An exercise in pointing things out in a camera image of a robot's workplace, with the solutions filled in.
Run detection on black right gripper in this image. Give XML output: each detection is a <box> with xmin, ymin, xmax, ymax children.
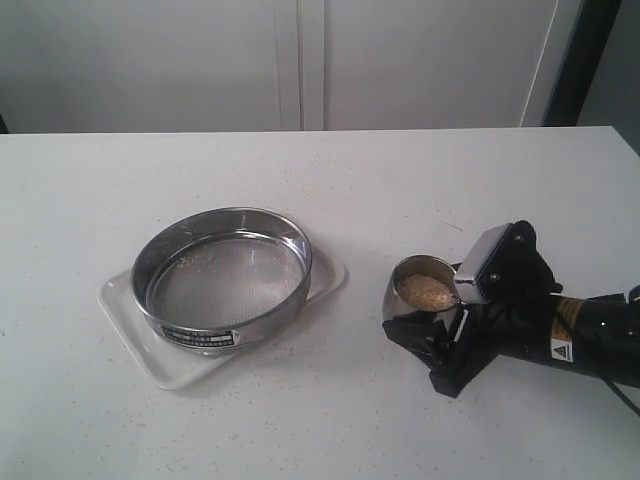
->
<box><xmin>382</xmin><ymin>220</ymin><xmax>575</xmax><ymax>398</ymax></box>

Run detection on grain mixture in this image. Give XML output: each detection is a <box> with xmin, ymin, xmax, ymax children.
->
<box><xmin>396</xmin><ymin>274</ymin><xmax>457</xmax><ymax>312</ymax></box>

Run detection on stainless steel cup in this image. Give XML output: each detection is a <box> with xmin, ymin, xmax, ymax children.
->
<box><xmin>382</xmin><ymin>254</ymin><xmax>458</xmax><ymax>320</ymax></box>

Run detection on round steel mesh sieve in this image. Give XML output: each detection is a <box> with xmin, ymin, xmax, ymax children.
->
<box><xmin>130</xmin><ymin>207</ymin><xmax>314</xmax><ymax>356</ymax></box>

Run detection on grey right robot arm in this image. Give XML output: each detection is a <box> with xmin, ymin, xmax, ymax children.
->
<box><xmin>382</xmin><ymin>220</ymin><xmax>639</xmax><ymax>398</ymax></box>

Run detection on white rectangular tray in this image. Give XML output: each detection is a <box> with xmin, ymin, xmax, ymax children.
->
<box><xmin>97</xmin><ymin>245</ymin><xmax>347</xmax><ymax>391</ymax></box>

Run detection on white cabinet doors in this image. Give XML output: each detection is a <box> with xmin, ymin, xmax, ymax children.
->
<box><xmin>1</xmin><ymin>1</ymin><xmax>558</xmax><ymax>133</ymax></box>

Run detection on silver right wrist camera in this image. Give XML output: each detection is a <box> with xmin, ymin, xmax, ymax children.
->
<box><xmin>453</xmin><ymin>223</ymin><xmax>512</xmax><ymax>304</ymax></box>

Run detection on dark vertical post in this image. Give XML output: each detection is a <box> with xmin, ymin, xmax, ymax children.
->
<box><xmin>542</xmin><ymin>0</ymin><xmax>622</xmax><ymax>127</ymax></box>

